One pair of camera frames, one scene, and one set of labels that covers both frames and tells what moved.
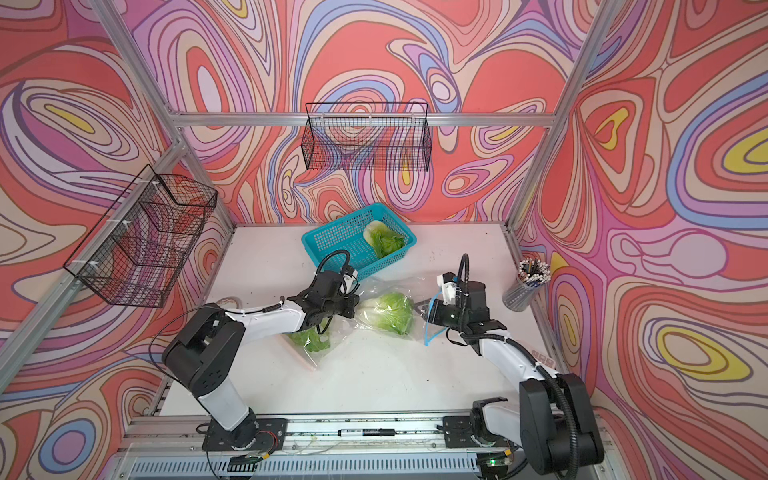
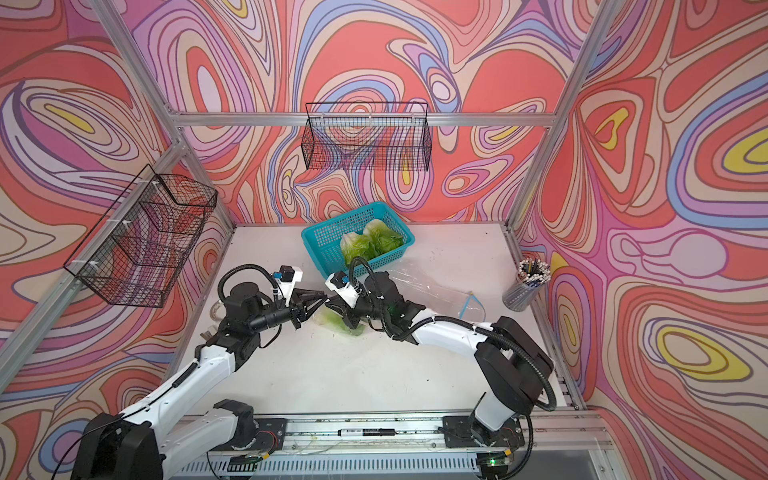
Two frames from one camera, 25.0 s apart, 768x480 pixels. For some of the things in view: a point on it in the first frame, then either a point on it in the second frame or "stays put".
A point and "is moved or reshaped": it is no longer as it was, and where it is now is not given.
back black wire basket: (367, 136) stays put
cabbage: (311, 339) -> (336, 321)
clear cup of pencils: (533, 274) stays put
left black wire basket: (138, 249) stays put
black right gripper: (437, 312) -> (345, 310)
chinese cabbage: (391, 311) is moved or reshaped
